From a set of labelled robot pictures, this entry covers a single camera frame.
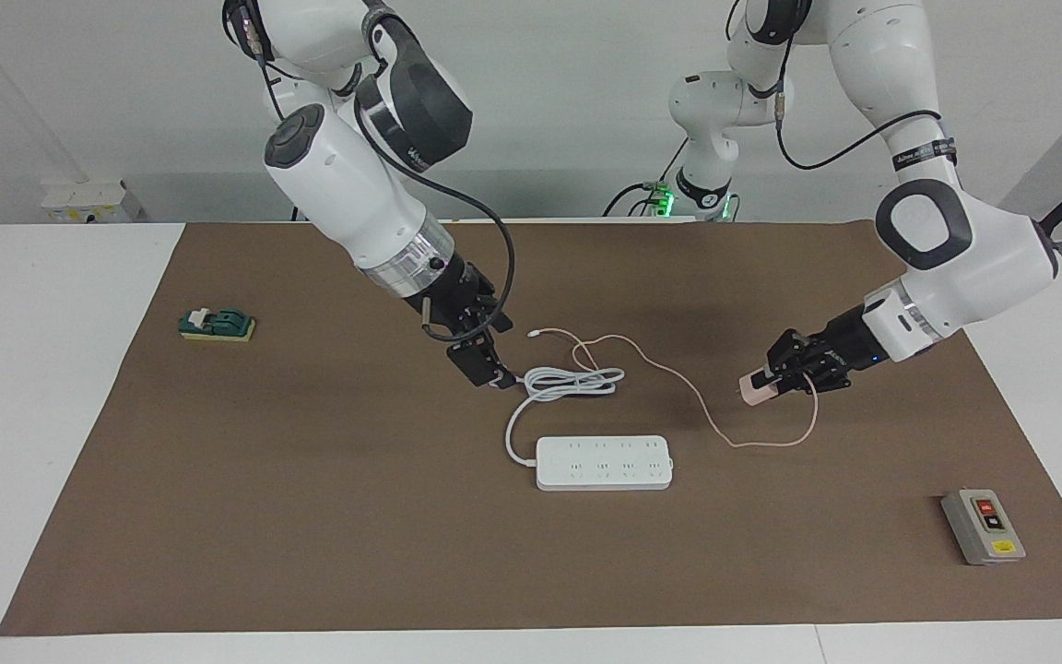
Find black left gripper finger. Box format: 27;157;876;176
764;330;816;374
769;367;820;399

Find pink charging cable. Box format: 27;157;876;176
528;327;820;451

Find white power strip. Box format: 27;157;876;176
536;435;675;492

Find brown table mat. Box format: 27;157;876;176
0;219;1062;637

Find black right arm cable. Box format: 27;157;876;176
222;0;517;344

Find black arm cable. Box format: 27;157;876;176
222;0;517;344
725;0;945;172

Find white power cord with plug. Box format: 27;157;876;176
492;366;626;467

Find black base cables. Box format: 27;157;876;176
600;138;690;219

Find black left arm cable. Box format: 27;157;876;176
725;0;945;172

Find grey on-off switch box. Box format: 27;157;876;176
940;488;1027;566

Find green knife switch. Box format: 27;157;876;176
178;307;257;344

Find white wall socket box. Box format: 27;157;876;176
41;180;147;224

